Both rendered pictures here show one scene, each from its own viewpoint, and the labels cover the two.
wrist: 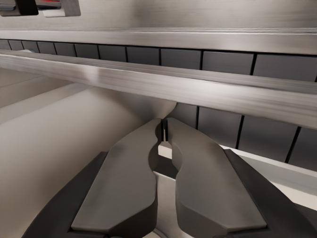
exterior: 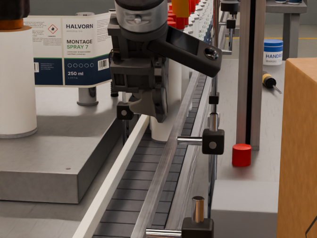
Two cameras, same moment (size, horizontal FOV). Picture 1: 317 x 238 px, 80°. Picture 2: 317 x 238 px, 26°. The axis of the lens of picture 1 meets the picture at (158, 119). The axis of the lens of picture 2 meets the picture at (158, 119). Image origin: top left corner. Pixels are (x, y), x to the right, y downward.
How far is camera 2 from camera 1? 106 cm
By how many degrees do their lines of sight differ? 45
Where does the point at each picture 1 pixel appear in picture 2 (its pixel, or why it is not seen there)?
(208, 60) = (181, 149)
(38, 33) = (200, 114)
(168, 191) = (86, 138)
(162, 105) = (165, 126)
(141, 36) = not seen: hidden behind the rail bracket
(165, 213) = (59, 136)
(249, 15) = (198, 182)
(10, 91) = not seen: hidden behind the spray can
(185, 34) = (193, 147)
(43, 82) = not seen: hidden behind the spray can
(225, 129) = (145, 151)
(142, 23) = (199, 159)
